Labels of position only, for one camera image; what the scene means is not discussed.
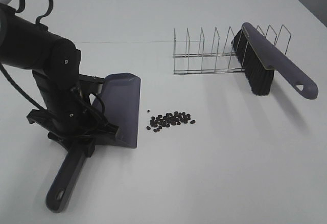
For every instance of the purple plastic dustpan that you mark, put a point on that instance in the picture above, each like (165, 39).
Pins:
(120, 94)

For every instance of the chrome wire rack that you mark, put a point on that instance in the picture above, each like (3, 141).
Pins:
(213, 54)

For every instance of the purple hand brush black bristles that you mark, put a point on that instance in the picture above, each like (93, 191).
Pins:
(260, 59)

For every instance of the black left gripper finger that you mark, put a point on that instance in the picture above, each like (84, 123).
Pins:
(89, 149)
(63, 142)

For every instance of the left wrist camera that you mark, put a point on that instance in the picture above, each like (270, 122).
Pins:
(91, 84)

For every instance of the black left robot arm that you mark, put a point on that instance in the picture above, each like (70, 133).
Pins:
(30, 46)

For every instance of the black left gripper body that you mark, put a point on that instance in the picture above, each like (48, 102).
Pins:
(70, 114)

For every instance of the pile of coffee beans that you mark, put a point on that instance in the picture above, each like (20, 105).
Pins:
(167, 120)

